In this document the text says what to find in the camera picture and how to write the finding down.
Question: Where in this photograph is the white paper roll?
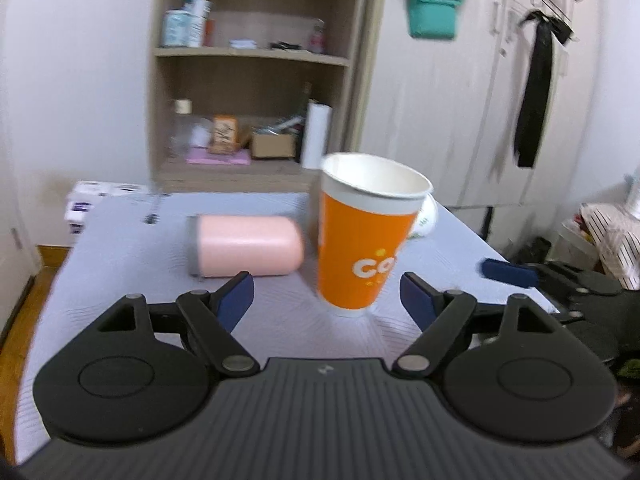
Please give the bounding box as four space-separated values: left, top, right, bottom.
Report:
299 101 334 171

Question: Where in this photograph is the striped cloth bag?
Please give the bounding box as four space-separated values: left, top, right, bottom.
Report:
579 202 640 292

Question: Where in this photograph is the cardboard box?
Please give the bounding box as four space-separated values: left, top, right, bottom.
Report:
249 129 297 160

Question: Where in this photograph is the white box on floor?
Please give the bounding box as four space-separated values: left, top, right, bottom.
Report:
63 180 152 249

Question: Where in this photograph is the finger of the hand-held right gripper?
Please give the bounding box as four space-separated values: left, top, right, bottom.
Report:
481 258 623 297

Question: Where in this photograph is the blue and white box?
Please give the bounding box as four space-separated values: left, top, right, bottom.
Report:
161 0 214 49

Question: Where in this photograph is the clear plastic bottle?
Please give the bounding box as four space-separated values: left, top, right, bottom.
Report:
169 98 195 159

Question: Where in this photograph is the orange carton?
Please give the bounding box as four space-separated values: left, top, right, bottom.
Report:
208 115 240 156

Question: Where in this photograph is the wooden bookshelf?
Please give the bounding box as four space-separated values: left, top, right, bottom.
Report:
147 0 387 194

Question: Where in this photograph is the dark bag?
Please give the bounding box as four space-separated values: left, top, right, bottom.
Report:
519 236 552 264

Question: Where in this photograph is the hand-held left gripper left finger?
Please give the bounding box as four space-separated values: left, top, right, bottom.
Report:
95 271 261 377

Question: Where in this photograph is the white bowl with green print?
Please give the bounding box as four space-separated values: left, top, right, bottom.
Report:
407 192 440 241

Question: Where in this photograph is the small pink bottle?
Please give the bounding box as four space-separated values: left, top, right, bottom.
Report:
307 19 327 55

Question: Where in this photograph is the black necktie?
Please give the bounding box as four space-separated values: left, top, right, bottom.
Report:
513 9 575 169

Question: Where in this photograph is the orange paper cup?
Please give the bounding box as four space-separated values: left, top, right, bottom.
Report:
316 152 434 318

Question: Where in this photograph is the pink cup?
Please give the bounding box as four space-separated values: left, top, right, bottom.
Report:
186 214 306 278

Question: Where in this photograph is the pink book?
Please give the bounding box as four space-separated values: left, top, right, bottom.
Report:
186 147 252 166

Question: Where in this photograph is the white wardrobe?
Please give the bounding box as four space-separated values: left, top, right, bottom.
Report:
360 0 603 209

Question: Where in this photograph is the teal hanging box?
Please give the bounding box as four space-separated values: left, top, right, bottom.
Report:
403 0 464 40

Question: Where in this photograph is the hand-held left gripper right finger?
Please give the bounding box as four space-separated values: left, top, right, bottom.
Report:
392 272 556 380

